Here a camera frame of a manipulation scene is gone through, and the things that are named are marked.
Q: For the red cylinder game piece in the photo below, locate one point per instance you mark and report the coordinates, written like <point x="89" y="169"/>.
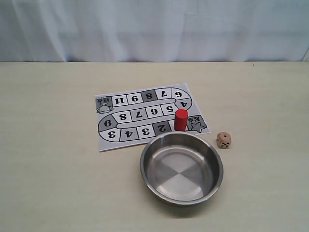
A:
<point x="180" y="119"/>

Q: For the wooden die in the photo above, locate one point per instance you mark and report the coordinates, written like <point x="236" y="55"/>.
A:
<point x="223" y="139"/>

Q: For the paper number game board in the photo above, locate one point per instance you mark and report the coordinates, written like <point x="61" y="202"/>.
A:
<point x="135" y="117"/>

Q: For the round steel bowl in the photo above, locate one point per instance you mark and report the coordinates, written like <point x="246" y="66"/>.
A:
<point x="181" y="168"/>

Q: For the white backdrop curtain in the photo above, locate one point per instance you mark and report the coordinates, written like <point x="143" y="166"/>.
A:
<point x="154" y="30"/>

